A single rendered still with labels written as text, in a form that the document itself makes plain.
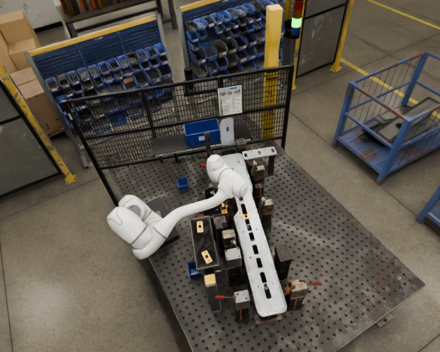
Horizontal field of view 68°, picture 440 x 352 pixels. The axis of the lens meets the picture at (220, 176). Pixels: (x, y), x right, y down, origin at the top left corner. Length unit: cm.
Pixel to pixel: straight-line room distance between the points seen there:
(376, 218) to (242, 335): 209
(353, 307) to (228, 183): 131
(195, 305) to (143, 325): 90
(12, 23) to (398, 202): 596
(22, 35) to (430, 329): 649
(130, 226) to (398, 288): 188
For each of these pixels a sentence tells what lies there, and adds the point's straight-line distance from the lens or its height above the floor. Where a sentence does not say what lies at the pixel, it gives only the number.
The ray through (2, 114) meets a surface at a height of 113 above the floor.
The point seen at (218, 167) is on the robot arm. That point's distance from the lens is 179.
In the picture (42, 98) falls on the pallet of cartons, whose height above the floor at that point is 67.
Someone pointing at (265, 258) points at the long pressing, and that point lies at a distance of 225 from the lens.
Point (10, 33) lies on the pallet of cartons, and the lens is 642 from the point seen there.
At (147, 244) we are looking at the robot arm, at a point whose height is 148.
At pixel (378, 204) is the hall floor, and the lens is 399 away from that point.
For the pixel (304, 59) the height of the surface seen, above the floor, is 42.
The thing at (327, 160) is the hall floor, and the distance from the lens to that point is 427.
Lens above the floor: 300
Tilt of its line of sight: 49 degrees down
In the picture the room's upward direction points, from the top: 6 degrees counter-clockwise
